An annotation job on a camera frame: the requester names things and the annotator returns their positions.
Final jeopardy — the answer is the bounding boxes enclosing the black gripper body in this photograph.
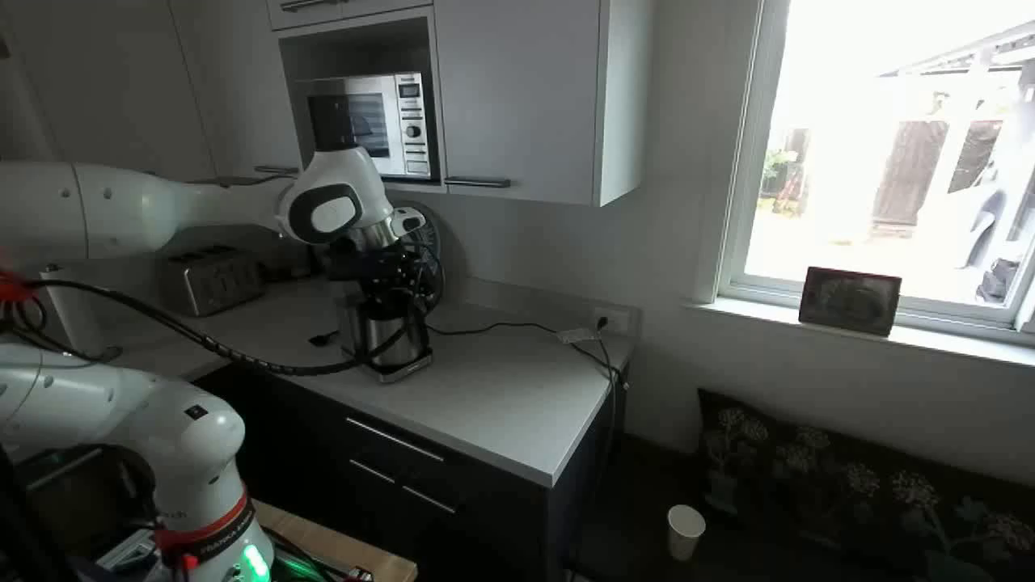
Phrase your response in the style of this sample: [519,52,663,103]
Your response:
[358,233,445,315]

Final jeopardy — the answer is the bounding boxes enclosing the black steel coffee maker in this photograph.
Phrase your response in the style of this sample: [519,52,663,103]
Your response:
[356,302,431,381]

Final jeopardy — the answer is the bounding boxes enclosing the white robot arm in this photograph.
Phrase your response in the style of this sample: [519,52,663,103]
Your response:
[0,145,416,582]

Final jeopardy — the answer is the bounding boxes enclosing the silver microwave oven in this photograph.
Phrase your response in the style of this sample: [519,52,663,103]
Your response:
[297,71,438,180]

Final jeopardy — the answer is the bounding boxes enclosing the silver toaster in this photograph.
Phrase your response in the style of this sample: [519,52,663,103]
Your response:
[158,244,266,315]

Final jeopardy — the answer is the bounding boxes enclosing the dark base cabinet drawers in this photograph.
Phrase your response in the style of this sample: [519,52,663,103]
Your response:
[202,366,606,582]

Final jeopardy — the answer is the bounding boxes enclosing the white paper cup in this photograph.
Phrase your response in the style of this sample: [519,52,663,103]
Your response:
[667,504,704,563]

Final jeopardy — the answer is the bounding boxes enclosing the floral dark cushion bench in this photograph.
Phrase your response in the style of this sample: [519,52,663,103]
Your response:
[698,387,1035,582]

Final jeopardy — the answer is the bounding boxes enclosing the black power cord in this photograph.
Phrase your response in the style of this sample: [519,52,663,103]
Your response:
[428,315,629,381]

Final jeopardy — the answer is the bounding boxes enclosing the white wall socket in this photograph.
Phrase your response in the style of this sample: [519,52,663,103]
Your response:
[591,307,630,332]

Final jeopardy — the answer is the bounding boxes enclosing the white wall cabinet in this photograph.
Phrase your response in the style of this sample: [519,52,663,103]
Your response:
[266,0,653,207]

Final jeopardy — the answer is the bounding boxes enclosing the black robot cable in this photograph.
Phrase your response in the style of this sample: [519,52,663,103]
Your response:
[0,273,376,381]

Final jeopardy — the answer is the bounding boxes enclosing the dark picture frame on sill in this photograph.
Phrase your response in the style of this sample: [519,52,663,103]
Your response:
[799,264,900,337]

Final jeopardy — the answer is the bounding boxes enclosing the window with white frame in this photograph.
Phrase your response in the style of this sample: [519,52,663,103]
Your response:
[717,0,1035,343]

